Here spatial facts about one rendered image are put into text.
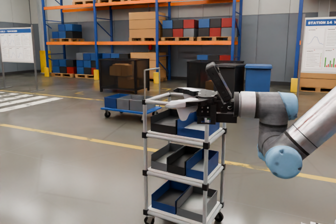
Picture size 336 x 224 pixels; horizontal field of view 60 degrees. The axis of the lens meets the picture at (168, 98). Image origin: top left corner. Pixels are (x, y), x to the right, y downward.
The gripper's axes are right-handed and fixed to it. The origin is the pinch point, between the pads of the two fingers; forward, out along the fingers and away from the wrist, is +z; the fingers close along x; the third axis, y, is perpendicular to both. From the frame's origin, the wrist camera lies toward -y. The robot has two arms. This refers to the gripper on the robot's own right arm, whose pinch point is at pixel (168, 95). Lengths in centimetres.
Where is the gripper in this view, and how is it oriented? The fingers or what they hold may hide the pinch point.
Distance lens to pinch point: 85.5
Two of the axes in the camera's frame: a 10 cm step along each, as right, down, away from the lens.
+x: 1.8, -3.1, 9.3
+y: 0.3, 9.5, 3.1
